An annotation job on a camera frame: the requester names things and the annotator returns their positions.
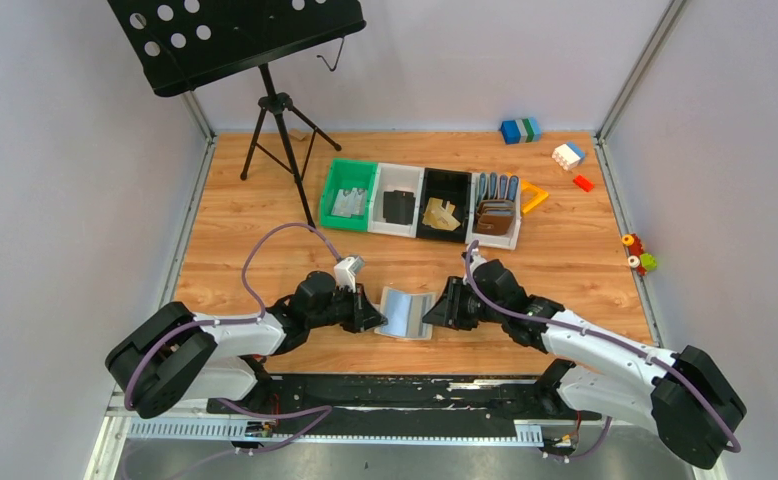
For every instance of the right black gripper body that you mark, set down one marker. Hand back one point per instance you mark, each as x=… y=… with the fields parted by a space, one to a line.
x=453 y=302

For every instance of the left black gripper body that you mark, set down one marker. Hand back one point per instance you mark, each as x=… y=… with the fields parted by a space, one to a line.
x=359 y=310

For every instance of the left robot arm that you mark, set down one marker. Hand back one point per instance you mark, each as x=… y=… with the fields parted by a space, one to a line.
x=177 y=354

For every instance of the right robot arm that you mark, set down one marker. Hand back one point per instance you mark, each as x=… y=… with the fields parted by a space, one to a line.
x=681 y=397

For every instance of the gold cards in black bin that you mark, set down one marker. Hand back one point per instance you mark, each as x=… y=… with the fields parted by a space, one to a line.
x=432 y=222

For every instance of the silver cards in green bin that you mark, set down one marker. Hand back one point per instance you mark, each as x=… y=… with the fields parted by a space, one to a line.
x=349 y=203

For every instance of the black card in white bin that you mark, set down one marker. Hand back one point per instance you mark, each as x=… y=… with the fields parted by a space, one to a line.
x=398 y=207

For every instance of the white bin with wallets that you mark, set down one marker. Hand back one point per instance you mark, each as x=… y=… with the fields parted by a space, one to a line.
x=508 y=241

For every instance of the brown leather wallets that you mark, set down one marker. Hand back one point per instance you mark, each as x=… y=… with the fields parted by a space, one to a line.
x=494 y=217

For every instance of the black plastic bin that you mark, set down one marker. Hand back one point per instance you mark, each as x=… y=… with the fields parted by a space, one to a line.
x=449 y=187

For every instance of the white plastic bin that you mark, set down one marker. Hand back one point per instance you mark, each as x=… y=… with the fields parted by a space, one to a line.
x=395 y=177

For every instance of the green plastic bin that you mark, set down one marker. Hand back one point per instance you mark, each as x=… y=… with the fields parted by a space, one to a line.
x=346 y=174

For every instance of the yellow plastic angle piece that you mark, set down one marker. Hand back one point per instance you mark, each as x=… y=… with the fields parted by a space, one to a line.
x=532 y=196

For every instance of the red toy brick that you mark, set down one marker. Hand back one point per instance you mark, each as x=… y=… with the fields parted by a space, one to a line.
x=583 y=183

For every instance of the white blue toy block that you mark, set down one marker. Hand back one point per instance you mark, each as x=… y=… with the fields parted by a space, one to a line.
x=568 y=156

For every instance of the red green toy car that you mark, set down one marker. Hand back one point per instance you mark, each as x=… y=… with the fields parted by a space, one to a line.
x=638 y=258

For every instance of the blue green block stack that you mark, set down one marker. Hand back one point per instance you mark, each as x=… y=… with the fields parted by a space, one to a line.
x=522 y=130

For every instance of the black music stand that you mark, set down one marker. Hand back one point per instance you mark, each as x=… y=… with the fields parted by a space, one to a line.
x=183 y=45

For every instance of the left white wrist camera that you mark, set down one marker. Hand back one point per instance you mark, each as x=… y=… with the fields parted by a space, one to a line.
x=346 y=270

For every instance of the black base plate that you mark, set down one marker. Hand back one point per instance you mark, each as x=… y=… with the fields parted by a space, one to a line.
x=457 y=406

